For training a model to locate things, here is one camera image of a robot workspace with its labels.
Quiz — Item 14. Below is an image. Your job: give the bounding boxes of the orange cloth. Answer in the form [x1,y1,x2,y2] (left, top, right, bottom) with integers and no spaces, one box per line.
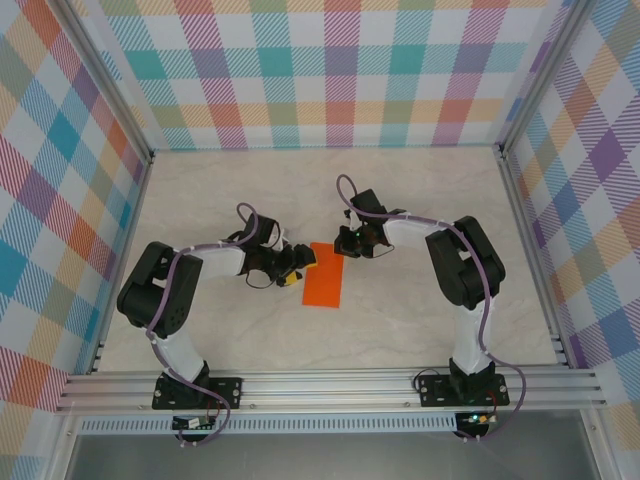
[301,242,347,309]

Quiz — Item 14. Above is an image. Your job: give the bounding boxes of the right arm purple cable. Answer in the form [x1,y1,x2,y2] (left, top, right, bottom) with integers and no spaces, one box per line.
[335,173,527,444]

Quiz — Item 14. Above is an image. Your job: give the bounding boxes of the aluminium side rail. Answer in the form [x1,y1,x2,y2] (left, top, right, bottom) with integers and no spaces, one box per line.
[85,152,155,375]
[493,147,572,370]

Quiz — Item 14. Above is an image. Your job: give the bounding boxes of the black circuit board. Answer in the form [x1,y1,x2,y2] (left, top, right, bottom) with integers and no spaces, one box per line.
[171,415,217,432]

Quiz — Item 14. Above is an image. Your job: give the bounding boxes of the aluminium front rail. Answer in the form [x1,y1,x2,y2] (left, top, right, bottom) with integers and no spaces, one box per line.
[54,367,609,414]

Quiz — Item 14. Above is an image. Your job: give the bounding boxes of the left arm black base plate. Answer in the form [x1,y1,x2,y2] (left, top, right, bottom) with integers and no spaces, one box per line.
[152,375,245,412]

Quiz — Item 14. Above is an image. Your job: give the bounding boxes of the grey metal sheet panel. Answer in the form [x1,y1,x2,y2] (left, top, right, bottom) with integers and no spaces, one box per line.
[64,432,601,480]

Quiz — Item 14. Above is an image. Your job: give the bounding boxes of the slotted grey cable duct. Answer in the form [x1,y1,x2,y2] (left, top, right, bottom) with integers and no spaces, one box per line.
[79,417,459,435]

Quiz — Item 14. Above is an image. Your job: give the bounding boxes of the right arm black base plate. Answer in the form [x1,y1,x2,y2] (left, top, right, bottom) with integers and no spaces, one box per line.
[417,374,511,409]

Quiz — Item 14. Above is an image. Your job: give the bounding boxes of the aluminium corner post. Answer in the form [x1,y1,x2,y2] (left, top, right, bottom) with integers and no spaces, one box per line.
[52,0,155,162]
[498,0,599,156]

